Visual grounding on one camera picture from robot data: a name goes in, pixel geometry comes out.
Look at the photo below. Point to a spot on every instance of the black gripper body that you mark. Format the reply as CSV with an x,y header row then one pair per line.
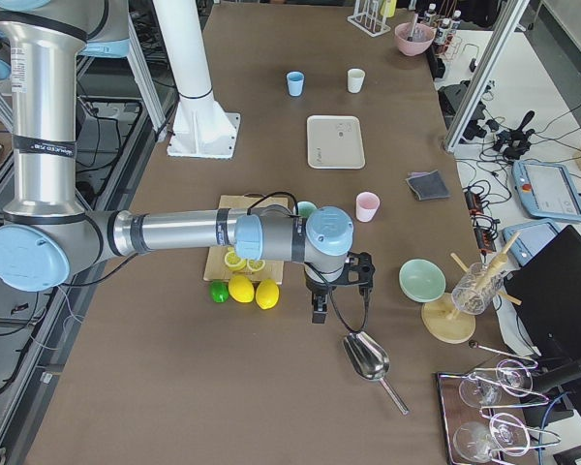
x,y
317,289

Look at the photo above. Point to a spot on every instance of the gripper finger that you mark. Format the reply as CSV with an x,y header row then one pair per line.
x,y
319,302

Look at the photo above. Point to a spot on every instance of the green cup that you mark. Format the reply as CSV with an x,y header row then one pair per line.
x,y
306,208

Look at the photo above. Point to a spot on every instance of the blue cup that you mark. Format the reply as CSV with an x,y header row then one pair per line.
x,y
295,83

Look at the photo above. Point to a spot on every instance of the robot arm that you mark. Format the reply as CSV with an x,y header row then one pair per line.
x,y
48,237

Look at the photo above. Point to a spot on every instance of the beige rabbit tray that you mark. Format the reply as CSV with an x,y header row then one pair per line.
x,y
334,142

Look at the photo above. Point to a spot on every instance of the yellow lemon lower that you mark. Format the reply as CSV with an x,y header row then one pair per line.
x,y
267,294

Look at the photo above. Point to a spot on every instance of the yellow lemon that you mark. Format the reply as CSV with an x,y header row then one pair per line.
x,y
267,294
241,289

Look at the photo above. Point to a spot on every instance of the green bowl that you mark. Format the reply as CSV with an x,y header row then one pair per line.
x,y
421,281

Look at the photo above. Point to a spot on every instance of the pink cup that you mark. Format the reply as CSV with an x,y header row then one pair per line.
x,y
366,206

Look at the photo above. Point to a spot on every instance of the lemon slice lower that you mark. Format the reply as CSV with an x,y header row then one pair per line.
x,y
255,266

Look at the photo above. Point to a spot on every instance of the lemon slice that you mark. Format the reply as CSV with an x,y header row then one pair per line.
x,y
255,266
233,262

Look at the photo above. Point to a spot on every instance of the yellow lemon upper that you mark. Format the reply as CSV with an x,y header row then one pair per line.
x,y
241,289

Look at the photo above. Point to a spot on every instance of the metal scoop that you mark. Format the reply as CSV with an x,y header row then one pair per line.
x,y
371,362

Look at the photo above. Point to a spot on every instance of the lemon slice upper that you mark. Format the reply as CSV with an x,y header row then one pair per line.
x,y
233,262

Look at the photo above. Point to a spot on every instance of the green lime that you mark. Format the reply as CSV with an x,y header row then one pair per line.
x,y
219,291

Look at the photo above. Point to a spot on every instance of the wooden cup stand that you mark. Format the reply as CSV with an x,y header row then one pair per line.
x,y
447,323

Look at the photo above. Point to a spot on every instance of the bamboo cutting board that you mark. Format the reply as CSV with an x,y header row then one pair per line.
x,y
215,268

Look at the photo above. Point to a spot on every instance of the grey cloth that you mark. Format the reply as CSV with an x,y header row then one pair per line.
x,y
427,185

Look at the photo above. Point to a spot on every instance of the clear glass cup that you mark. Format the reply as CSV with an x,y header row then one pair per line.
x,y
474,291

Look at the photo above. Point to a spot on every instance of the blue teach pendant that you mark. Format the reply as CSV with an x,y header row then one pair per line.
x,y
533,236
547,191

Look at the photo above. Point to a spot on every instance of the wine glass upper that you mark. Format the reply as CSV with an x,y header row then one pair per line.
x,y
483,387

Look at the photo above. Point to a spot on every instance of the wine glass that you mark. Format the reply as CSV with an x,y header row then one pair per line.
x,y
483,387
502,437

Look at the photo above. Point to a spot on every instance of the cream white cup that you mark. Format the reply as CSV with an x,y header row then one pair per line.
x,y
355,80

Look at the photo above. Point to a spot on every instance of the black laptop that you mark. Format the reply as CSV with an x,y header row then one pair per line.
x,y
549,286

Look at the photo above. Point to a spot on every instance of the wine glass lower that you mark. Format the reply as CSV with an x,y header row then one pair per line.
x,y
502,437

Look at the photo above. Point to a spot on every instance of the pink bowl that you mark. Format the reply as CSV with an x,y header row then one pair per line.
x,y
423,37

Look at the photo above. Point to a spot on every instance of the white wire rack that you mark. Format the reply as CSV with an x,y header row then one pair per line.
x,y
371,16

